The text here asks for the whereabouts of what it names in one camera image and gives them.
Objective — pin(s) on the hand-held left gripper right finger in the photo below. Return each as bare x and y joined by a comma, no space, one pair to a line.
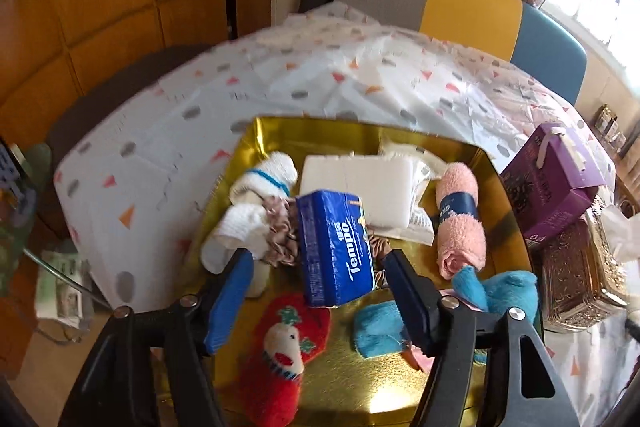
407,302

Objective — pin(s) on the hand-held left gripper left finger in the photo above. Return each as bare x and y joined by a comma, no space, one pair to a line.
230,302

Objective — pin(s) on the pink cloth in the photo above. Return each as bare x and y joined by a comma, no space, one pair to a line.
422,359

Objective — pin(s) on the plain white sock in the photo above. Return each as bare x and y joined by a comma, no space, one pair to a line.
235,227

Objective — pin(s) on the pink towel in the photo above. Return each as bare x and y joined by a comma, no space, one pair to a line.
460,242

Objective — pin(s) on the blue tissue pack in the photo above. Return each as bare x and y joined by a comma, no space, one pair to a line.
335,257

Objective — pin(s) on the mauve scrunchie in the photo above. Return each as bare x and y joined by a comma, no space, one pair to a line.
280,232

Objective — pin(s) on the red fuzzy sock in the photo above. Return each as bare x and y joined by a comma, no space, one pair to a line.
260,387

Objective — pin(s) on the blue fuzzy sock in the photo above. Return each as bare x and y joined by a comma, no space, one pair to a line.
510,297

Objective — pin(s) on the gold metal tray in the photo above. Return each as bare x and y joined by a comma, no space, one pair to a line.
340,382

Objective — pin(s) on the white printed pouch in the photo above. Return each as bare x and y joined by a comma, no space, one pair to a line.
400,149

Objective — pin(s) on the stack of papers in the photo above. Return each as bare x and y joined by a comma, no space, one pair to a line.
65,287

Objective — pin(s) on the ornate gold tissue box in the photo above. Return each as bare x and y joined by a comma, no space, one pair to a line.
575,277

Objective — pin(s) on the purple tissue box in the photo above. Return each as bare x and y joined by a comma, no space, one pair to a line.
550,187

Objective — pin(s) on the white tissue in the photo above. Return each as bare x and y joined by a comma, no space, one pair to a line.
622,227

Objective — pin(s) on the printed white bed sheet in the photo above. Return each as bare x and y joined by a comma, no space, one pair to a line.
300,82

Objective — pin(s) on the glass side table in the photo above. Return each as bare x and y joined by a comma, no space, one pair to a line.
37,167

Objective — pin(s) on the grey lattice object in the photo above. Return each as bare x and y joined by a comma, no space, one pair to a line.
10,177

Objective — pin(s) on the group of cosmetic boxes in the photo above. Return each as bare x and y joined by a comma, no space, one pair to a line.
610,127

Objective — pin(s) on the grey yellow blue headboard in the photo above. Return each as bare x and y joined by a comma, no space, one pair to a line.
465,2

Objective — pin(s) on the dark bed frame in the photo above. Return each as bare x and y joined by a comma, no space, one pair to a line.
100,107

